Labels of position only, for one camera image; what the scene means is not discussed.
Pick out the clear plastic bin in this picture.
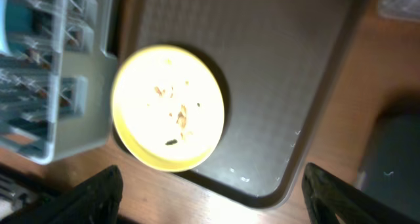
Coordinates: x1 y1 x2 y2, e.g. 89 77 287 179
378 0 419 22

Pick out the yellow plate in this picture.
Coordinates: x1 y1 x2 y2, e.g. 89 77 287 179
111 45 225 172

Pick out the light blue bowl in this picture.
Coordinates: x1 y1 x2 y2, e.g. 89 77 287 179
0 0 11 56

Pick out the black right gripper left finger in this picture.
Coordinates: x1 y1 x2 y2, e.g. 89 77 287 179
1 166 123 223

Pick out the dark brown tray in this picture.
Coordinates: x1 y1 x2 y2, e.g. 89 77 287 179
119 0 368 209

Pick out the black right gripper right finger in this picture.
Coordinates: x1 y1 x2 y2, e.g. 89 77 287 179
301 163 418 224

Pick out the grey dishwasher rack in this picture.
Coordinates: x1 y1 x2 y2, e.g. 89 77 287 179
1 0 119 165

